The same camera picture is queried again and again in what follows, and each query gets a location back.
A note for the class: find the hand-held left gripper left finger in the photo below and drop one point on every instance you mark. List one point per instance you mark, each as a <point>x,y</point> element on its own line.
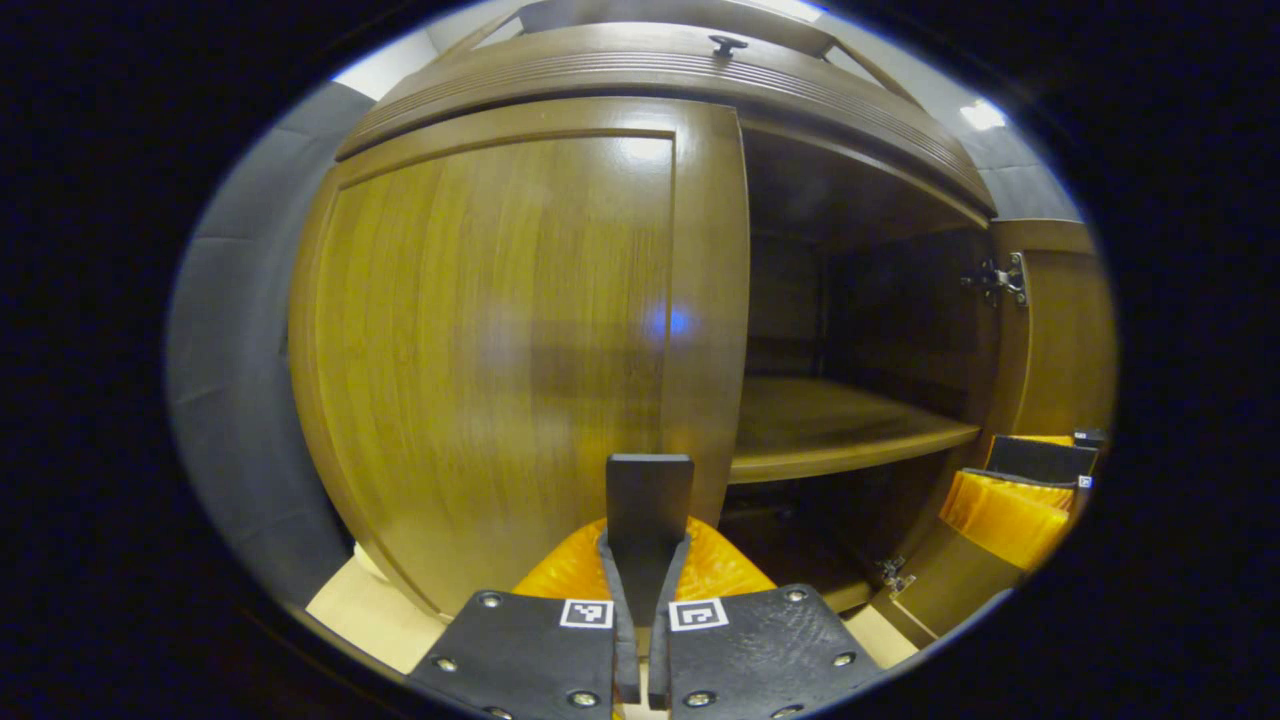
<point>622,620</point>

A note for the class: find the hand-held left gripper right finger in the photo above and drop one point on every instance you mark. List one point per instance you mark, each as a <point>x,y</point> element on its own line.
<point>662,640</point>

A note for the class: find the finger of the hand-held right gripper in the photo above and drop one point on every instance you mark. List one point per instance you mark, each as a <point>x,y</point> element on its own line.
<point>1005,515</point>

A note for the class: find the wooden cabinet door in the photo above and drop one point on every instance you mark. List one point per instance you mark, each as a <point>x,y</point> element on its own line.
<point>500,350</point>
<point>1060,340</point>

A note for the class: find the brown wooden shoe cabinet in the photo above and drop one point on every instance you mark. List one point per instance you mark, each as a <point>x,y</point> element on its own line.
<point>800,180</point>

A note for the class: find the wooden inner cabinet shelf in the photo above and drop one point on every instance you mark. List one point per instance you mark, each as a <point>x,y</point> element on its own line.
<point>830,425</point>

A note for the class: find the small ceiling light panel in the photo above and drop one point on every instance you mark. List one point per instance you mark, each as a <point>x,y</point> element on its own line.
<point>984,115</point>

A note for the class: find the black backdrop cloth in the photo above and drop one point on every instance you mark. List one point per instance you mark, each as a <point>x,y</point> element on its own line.
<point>230,400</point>

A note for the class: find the wooden drawer with black knob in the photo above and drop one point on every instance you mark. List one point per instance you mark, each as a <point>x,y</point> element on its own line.
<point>640,65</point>

